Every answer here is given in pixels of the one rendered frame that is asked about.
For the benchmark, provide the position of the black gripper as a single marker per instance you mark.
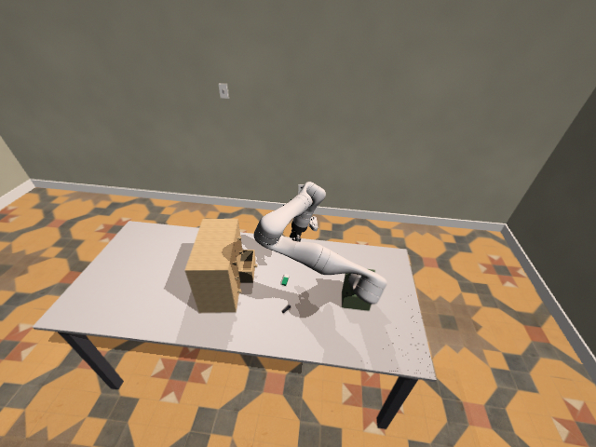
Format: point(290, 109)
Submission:
point(296, 232)

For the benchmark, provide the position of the small wooden chest of drawers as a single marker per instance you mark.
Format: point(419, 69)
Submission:
point(207, 267)

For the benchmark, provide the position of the light wood drawer front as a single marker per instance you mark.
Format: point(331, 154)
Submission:
point(237, 292)
point(239, 252)
point(234, 280)
point(237, 238)
point(232, 263)
point(245, 267)

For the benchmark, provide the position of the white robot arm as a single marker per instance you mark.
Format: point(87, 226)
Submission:
point(268, 234)

